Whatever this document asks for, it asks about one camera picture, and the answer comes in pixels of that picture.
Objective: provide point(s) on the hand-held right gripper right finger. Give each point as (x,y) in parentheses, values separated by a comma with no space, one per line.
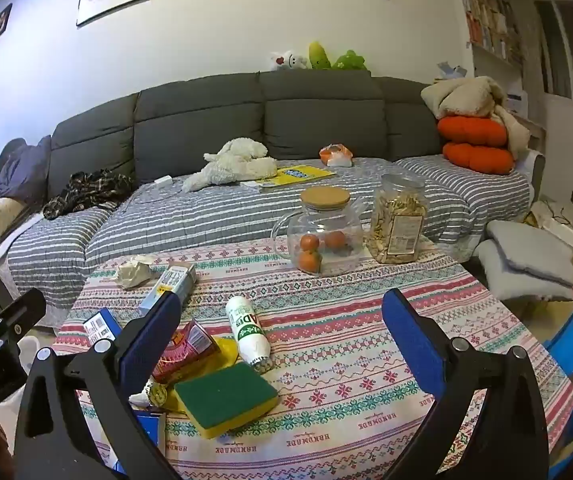
(411,340)

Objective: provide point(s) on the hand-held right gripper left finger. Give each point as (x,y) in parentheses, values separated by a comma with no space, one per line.
(149,345)

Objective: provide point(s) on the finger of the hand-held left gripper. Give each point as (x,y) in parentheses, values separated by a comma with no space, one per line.
(11,322)

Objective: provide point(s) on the white round bin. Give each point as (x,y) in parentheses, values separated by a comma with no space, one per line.
(29,347)

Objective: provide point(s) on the red snack packet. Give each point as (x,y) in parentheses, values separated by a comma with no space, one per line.
(194,345)

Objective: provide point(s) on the white and gold foil wrapper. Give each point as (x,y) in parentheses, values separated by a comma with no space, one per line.
(154,392)

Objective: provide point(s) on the blue box with white label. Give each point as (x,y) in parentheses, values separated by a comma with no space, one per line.
(101,325)

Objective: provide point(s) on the brown and blue carton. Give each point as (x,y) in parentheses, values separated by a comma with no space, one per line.
(174,277)

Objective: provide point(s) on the plastic wrapper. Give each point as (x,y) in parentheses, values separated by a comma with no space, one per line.
(134,272)

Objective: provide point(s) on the yellow wrapper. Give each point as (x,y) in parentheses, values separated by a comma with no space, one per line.
(227,352)

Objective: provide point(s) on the blue snack packet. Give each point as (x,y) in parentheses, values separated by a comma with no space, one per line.
(149,432)

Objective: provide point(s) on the green and yellow sponge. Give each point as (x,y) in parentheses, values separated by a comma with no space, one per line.
(226,392)

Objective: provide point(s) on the white bottle with green label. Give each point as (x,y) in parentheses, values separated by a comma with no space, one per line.
(246,330)

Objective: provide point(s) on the orange fruit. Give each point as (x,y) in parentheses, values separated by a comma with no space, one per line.
(310,242)
(309,261)
(335,239)

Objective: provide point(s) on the grey floor cushion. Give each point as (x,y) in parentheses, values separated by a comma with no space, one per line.
(526,285)
(531,247)

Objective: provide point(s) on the purple grey cloth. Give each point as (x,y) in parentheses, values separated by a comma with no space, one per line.
(21,170)

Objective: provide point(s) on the grey striped blanket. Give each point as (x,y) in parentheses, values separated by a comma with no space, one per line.
(216,220)

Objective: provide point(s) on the glass jar with wooden lid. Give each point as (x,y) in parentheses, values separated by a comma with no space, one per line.
(326,215)

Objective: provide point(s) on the dark plaid shirt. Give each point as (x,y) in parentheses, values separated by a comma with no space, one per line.
(86,190)

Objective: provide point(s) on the white charger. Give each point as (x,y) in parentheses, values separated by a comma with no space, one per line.
(164,180)

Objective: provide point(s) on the orange cushion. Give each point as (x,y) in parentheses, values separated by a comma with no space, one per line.
(471,131)
(481,159)

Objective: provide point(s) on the orange plastic bag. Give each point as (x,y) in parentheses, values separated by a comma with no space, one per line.
(336,156)

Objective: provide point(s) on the yellow book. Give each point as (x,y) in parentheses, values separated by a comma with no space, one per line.
(299,175)

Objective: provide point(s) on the white plush dog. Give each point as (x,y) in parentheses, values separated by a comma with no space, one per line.
(236,160)

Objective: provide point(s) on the grey sofa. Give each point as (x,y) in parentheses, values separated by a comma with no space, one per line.
(316,110)

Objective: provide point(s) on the beige fleece blanket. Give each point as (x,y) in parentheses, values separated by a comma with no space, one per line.
(466,95)

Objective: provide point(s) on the green plush toy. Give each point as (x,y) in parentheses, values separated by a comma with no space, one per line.
(350,61)

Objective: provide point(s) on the yellow green plush corn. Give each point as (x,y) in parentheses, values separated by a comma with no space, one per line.
(320,56)

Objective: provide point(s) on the white bookshelf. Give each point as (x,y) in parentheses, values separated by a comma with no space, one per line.
(496,25)

